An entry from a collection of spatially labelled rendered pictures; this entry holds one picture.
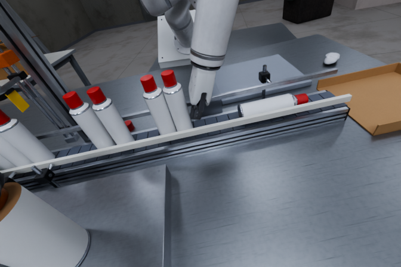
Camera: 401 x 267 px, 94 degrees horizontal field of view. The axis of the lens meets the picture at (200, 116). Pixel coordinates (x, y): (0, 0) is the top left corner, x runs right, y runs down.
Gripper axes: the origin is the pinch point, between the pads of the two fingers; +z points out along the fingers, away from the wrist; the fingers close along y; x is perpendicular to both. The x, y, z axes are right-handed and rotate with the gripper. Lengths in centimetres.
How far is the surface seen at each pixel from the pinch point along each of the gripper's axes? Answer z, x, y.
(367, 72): -14, 64, -12
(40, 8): 109, -343, -579
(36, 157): 18.0, -45.3, 2.4
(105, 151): 12.6, -25.1, 4.5
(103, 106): -1.7, -24.5, 2.2
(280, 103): -6.4, 23.7, 2.1
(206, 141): 6.3, 3.5, 5.6
